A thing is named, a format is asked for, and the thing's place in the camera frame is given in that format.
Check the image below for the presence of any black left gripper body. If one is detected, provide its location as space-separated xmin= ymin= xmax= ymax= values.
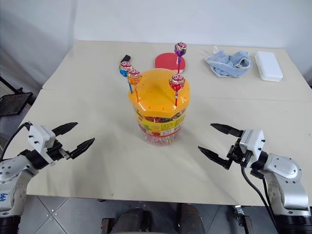
xmin=45 ymin=139 xmax=72 ymax=163

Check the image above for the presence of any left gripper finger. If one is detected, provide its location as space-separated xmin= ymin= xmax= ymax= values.
xmin=68 ymin=137 xmax=96 ymax=160
xmin=51 ymin=122 xmax=79 ymax=137

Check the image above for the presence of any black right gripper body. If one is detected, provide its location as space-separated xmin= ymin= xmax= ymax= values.
xmin=226 ymin=137 xmax=254 ymax=169

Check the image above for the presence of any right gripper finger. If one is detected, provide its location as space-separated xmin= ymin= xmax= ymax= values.
xmin=197 ymin=146 xmax=233 ymax=170
xmin=210 ymin=123 xmax=245 ymax=138

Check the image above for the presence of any red wrapped lollipop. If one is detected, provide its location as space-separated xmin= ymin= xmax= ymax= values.
xmin=169 ymin=73 xmax=186 ymax=108

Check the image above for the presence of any lollipop jar with yellow lid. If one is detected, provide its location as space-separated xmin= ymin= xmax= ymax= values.
xmin=127 ymin=68 xmax=192 ymax=147

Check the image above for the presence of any orange wrapped lollipop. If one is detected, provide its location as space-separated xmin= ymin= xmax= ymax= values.
xmin=127 ymin=69 xmax=143 ymax=95

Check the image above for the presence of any purple wrapped lollipop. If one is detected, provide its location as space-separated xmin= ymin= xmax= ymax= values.
xmin=174 ymin=41 xmax=188 ymax=74

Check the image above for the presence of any black mesh chair seat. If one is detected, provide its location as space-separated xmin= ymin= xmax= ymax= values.
xmin=0 ymin=92 xmax=35 ymax=118

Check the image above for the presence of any light blue towel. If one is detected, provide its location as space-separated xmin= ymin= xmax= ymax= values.
xmin=203 ymin=45 xmax=253 ymax=79

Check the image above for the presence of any rusty metal table leg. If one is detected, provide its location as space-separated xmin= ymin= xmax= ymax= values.
xmin=100 ymin=217 xmax=117 ymax=234
xmin=233 ymin=205 xmax=254 ymax=234

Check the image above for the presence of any white rectangular plastic box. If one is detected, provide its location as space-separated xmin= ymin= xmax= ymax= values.
xmin=254 ymin=50 xmax=284 ymax=83

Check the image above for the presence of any dark rounded shape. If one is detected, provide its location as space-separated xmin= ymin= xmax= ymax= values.
xmin=114 ymin=206 xmax=152 ymax=234

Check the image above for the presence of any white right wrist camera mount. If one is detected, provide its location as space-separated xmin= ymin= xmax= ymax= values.
xmin=239 ymin=129 xmax=266 ymax=159

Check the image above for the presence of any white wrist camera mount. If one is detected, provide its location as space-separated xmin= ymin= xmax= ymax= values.
xmin=27 ymin=125 xmax=57 ymax=164
xmin=239 ymin=129 xmax=266 ymax=159

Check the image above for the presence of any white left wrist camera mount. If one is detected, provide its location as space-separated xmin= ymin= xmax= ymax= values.
xmin=27 ymin=125 xmax=57 ymax=164

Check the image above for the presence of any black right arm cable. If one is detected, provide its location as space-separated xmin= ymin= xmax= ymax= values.
xmin=239 ymin=164 xmax=279 ymax=221

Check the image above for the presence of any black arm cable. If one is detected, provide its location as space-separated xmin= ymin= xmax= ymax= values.
xmin=239 ymin=164 xmax=279 ymax=221
xmin=0 ymin=121 xmax=33 ymax=159

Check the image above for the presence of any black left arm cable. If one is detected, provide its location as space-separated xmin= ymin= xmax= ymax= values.
xmin=0 ymin=121 xmax=33 ymax=159

